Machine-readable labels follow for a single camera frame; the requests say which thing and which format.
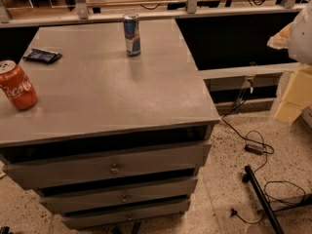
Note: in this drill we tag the red coca-cola can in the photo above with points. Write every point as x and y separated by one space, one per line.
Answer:
16 85

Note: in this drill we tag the grey drawer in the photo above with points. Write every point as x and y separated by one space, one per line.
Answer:
119 195
127 214
110 164

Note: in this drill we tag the blue silver redbull can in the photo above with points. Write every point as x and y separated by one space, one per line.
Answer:
131 32

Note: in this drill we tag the bottom grey drawer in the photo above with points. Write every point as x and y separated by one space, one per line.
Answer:
127 214

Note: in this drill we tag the grey drawer cabinet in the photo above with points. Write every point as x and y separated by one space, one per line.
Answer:
96 98

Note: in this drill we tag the dark blue snack packet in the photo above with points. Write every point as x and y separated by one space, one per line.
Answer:
43 56

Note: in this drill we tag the middle grey drawer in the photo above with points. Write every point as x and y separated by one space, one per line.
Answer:
119 195

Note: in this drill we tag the grey metal railing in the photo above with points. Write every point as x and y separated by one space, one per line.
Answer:
26 13

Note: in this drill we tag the black metal stand leg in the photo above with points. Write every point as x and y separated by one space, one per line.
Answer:
249 174

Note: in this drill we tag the top grey drawer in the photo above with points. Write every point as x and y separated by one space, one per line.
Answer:
110 164

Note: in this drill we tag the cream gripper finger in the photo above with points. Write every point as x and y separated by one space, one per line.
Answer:
297 95

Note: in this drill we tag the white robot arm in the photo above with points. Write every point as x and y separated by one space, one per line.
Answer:
304 18

